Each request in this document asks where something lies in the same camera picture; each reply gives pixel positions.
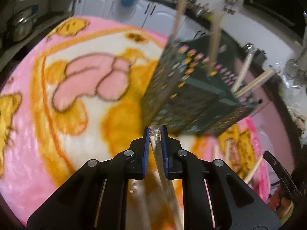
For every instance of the metal shelf rack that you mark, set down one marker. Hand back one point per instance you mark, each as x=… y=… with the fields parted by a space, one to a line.
x=48 y=7

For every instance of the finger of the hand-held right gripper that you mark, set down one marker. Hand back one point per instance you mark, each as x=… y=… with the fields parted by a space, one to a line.
x=281 y=172

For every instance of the blue plastic bag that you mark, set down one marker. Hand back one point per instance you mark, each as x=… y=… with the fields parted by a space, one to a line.
x=128 y=0

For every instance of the dark green utensil basket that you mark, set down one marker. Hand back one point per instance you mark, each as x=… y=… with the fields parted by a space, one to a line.
x=191 y=100

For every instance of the brown lumpy produce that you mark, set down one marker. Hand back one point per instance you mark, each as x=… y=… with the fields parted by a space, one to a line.
x=301 y=124

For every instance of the clear plastic bags of vegetables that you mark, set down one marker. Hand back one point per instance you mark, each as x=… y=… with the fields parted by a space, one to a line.
x=296 y=76

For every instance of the pile of wooden chopsticks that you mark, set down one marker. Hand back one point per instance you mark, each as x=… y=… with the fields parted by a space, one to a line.
x=215 y=40

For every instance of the stacked steel pots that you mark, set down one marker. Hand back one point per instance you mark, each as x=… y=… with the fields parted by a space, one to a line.
x=21 y=25

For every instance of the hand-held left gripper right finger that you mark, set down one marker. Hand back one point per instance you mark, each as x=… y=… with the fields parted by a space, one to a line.
x=165 y=153

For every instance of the pink printed blanket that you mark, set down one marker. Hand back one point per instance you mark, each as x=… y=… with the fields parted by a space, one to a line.
x=84 y=124

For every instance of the steel kettle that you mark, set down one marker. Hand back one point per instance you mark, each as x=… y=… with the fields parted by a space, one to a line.
x=249 y=48

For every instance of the group of sauce bottles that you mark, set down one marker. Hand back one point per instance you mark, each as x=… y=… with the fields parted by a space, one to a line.
x=200 y=8

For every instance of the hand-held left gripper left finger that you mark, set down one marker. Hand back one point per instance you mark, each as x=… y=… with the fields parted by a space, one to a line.
x=145 y=153

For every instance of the wooden chopstick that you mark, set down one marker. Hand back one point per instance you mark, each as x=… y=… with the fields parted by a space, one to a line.
x=157 y=153

